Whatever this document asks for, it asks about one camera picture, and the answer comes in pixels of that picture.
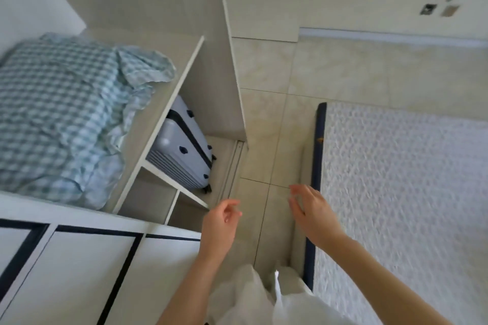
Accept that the person's right hand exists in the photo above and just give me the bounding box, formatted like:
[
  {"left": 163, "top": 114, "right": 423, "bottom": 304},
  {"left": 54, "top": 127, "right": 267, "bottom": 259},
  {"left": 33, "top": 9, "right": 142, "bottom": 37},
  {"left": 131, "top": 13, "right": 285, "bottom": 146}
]
[{"left": 288, "top": 184, "right": 348, "bottom": 250}]

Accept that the person's left hand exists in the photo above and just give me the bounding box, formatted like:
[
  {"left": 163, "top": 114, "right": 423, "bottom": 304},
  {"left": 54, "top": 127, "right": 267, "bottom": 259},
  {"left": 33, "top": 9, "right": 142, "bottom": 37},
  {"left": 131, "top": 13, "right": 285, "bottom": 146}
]
[{"left": 199, "top": 199, "right": 244, "bottom": 261}]

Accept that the person's left forearm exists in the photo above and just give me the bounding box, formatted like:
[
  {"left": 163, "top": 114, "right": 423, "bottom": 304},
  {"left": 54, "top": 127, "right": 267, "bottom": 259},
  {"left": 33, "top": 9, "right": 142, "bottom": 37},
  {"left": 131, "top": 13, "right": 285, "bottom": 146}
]
[{"left": 156, "top": 248, "right": 226, "bottom": 325}]

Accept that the person's right forearm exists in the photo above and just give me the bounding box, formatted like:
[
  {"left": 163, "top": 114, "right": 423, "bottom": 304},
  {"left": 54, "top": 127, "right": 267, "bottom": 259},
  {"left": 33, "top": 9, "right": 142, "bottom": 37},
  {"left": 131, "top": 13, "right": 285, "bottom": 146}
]
[{"left": 319, "top": 230, "right": 456, "bottom": 325}]

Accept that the white sliding door track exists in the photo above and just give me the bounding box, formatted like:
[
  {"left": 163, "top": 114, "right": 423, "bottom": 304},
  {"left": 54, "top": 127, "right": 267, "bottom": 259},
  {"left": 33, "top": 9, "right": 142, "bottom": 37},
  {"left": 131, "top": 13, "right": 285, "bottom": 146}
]
[{"left": 218, "top": 140, "right": 249, "bottom": 204}]

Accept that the light blue suitcase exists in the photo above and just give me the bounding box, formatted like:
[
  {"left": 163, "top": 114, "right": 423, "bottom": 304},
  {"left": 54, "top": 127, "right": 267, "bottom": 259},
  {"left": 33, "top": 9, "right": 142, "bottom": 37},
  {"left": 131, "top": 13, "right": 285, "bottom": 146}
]
[{"left": 146, "top": 94, "right": 217, "bottom": 194}]

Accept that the white mattress with navy edge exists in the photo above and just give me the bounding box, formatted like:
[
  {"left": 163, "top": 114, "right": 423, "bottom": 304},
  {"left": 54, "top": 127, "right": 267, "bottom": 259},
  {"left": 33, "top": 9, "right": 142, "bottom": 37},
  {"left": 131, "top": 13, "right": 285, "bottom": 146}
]
[{"left": 303, "top": 102, "right": 488, "bottom": 325}]

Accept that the person's white shirt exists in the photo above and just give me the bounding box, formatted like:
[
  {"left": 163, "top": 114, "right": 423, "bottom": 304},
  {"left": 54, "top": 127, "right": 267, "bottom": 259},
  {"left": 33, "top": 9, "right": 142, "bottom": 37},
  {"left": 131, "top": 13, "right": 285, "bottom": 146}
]
[{"left": 207, "top": 263, "right": 345, "bottom": 325}]

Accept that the white wardrobe door black trim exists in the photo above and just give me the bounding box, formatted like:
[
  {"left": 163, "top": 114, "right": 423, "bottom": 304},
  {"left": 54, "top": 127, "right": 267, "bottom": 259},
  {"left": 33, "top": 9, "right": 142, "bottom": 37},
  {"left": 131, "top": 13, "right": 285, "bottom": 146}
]
[{"left": 0, "top": 217, "right": 203, "bottom": 325}]

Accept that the white baseboard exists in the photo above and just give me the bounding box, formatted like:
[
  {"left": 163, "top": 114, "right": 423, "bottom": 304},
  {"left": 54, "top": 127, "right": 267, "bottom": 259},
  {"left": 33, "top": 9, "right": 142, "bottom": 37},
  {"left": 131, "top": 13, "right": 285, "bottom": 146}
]
[{"left": 299, "top": 27, "right": 488, "bottom": 48}]

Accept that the white wardrobe with shelves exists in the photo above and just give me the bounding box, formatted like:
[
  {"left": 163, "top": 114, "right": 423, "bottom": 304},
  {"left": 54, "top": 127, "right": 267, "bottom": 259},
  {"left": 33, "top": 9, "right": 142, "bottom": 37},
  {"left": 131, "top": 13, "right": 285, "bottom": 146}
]
[{"left": 0, "top": 0, "right": 249, "bottom": 239}]

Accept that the blue checked quilt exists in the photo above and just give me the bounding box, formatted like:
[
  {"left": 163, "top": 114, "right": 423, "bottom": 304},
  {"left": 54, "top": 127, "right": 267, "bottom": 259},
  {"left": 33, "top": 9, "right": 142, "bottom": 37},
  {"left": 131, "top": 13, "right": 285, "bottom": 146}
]
[{"left": 0, "top": 32, "right": 177, "bottom": 210}]

